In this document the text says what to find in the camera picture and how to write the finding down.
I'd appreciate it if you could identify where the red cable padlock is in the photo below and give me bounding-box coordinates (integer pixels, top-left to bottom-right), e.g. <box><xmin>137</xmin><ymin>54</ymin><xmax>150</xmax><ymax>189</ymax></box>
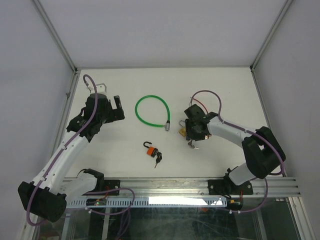
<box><xmin>193</xmin><ymin>98</ymin><xmax>211</xmax><ymax>140</ymax></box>

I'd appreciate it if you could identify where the brass padlock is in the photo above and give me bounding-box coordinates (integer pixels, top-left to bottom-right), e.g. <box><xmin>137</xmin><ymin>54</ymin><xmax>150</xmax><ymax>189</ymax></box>
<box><xmin>178</xmin><ymin>120</ymin><xmax>187</xmax><ymax>138</ymax></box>

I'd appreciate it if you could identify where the green cable lock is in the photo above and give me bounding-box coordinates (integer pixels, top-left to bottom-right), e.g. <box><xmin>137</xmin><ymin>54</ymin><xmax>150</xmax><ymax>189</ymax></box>
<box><xmin>133</xmin><ymin>94</ymin><xmax>172</xmax><ymax>132</ymax></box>

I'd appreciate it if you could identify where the orange black padlock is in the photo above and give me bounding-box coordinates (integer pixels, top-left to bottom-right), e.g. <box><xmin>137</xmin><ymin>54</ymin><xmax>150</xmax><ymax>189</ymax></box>
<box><xmin>143</xmin><ymin>141</ymin><xmax>159</xmax><ymax>158</ymax></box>

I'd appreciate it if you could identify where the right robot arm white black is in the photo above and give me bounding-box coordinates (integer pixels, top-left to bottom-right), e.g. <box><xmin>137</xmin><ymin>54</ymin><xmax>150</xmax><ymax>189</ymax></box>
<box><xmin>184</xmin><ymin>104</ymin><xmax>286</xmax><ymax>194</ymax></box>

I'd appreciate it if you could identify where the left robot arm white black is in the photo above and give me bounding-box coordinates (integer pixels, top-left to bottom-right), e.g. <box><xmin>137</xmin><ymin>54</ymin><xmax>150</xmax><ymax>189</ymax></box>
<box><xmin>17</xmin><ymin>93</ymin><xmax>125</xmax><ymax>223</ymax></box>

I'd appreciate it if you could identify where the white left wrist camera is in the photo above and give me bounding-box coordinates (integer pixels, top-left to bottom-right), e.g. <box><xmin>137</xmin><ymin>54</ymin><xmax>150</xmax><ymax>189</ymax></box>
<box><xmin>86</xmin><ymin>83</ymin><xmax>107</xmax><ymax>95</ymax></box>

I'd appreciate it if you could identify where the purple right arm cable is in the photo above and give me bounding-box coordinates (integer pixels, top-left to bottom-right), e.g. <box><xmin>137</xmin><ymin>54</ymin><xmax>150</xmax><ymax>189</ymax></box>
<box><xmin>188</xmin><ymin>89</ymin><xmax>286</xmax><ymax>215</ymax></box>

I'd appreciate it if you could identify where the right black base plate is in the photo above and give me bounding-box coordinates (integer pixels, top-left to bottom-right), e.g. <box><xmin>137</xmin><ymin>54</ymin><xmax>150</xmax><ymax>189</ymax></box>
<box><xmin>207</xmin><ymin>179</ymin><xmax>254</xmax><ymax>196</ymax></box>

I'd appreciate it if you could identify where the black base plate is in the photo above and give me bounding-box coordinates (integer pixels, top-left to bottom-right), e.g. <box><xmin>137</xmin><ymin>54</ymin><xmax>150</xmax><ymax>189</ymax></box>
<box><xmin>93</xmin><ymin>179</ymin><xmax>121</xmax><ymax>196</ymax></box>
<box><xmin>207</xmin><ymin>179</ymin><xmax>254</xmax><ymax>196</ymax></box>

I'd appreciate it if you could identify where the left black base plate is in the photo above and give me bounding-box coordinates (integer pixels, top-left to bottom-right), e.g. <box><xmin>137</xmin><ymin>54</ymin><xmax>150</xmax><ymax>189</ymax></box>
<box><xmin>93</xmin><ymin>179</ymin><xmax>121</xmax><ymax>196</ymax></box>

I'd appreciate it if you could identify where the white perforated cable duct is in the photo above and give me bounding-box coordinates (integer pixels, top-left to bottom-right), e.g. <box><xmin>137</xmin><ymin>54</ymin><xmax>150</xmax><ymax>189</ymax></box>
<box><xmin>67</xmin><ymin>196</ymin><xmax>227</xmax><ymax>209</ymax></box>

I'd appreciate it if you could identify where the aluminium mounting rail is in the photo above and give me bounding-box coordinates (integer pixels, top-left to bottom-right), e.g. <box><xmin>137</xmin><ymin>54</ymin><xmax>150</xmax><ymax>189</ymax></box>
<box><xmin>105</xmin><ymin>176</ymin><xmax>302</xmax><ymax>199</ymax></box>

